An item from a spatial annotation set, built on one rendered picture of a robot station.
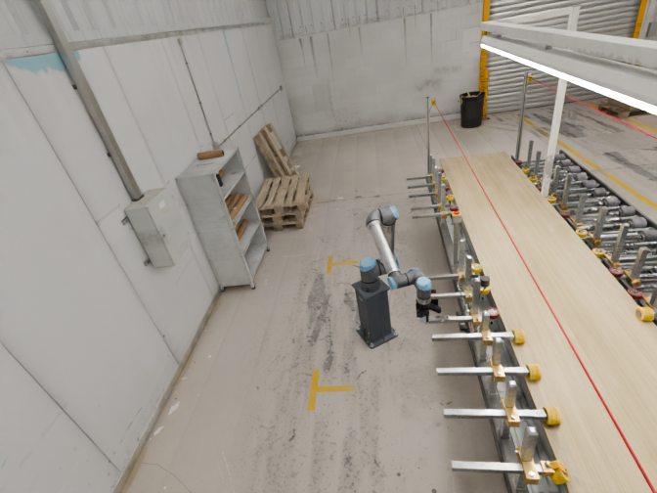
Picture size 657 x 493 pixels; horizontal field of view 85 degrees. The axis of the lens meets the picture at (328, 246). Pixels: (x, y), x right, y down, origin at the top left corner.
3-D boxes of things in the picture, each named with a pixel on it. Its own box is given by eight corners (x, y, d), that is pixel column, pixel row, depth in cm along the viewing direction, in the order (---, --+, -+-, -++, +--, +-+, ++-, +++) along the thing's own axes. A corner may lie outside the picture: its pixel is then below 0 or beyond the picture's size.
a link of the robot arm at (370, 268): (359, 274, 328) (356, 258, 319) (376, 270, 330) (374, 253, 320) (363, 284, 315) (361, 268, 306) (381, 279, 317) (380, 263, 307)
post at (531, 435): (515, 491, 169) (529, 433, 144) (513, 482, 172) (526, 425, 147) (524, 491, 169) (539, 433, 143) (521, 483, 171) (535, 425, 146)
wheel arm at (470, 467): (452, 470, 159) (452, 468, 158) (451, 464, 162) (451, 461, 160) (542, 474, 152) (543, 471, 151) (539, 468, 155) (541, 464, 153)
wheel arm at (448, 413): (444, 419, 180) (444, 414, 178) (443, 412, 183) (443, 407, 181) (553, 421, 170) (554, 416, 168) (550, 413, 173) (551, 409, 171)
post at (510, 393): (501, 442, 192) (509, 385, 167) (499, 436, 195) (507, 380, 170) (507, 442, 192) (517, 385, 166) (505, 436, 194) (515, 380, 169)
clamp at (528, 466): (523, 484, 152) (525, 478, 149) (513, 451, 163) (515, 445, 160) (540, 485, 150) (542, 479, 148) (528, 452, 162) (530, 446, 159)
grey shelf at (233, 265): (221, 291, 460) (174, 178, 379) (240, 252, 536) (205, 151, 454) (254, 289, 453) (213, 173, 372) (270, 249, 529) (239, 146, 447)
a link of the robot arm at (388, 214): (375, 266, 330) (374, 203, 275) (394, 261, 331) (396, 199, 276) (381, 279, 319) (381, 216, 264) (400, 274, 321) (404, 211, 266)
